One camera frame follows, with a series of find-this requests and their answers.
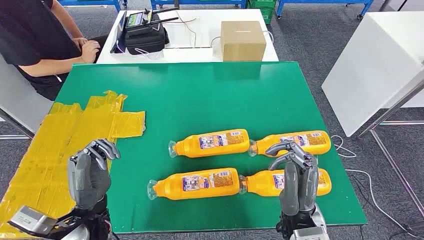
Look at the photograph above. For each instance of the person's left hand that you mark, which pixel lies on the person's left hand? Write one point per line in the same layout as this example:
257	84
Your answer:
80	42

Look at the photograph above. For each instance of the person's right forearm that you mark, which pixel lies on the person's right forearm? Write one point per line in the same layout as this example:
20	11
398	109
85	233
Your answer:
53	66

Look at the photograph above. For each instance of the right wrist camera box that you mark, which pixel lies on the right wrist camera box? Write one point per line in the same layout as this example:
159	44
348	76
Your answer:
308	234

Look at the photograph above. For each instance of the white desk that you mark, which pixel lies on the white desk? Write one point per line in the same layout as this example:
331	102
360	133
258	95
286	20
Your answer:
205	33

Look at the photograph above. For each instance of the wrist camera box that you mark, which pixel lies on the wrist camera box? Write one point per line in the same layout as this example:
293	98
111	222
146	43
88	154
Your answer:
308	234
31	220

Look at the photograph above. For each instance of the person's left forearm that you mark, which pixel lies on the person's left forearm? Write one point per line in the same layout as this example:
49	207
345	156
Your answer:
68	20

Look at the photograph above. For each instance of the brown cardboard box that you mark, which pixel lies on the brown cardboard box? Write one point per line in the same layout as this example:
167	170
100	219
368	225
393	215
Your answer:
243	41

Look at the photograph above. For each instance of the yellow plastic sheet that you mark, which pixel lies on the yellow plastic sheet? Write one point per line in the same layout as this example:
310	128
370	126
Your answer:
49	139

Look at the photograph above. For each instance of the green plastic crate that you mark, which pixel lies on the green plastic crate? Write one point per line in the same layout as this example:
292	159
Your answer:
266	11

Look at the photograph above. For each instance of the tablet in dark case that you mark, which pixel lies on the tablet in dark case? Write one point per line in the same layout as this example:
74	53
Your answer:
117	39

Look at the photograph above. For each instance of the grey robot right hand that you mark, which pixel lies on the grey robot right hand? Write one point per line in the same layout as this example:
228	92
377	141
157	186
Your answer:
299	192

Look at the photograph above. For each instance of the person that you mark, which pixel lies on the person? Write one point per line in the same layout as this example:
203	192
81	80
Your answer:
26	33

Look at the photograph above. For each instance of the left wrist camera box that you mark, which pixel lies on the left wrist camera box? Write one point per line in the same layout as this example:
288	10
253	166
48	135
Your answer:
31	220

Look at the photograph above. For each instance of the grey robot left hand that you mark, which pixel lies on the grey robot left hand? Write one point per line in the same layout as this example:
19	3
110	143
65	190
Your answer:
87	182

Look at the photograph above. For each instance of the black remote controller with antennas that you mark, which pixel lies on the black remote controller with antennas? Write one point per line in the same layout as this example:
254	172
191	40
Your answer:
137	20

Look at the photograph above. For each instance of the white table with metal legs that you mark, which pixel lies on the white table with metal legs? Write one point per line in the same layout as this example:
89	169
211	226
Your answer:
374	66

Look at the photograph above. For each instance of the blue metal cart frame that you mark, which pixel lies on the blue metal cart frame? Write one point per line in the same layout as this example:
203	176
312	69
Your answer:
92	2
198	2
324	2

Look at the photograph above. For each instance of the black carrying bag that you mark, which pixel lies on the black carrying bag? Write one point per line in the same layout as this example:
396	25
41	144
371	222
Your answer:
145	41

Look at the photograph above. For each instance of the orange plastic bottle clear cap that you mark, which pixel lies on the orange plastic bottle clear cap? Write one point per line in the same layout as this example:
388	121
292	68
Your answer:
261	184
198	193
215	150
319	149

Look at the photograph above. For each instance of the white side table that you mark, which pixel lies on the white side table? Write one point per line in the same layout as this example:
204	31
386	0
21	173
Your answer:
20	96

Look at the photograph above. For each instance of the person's right hand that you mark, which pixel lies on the person's right hand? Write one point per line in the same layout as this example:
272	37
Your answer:
90	51

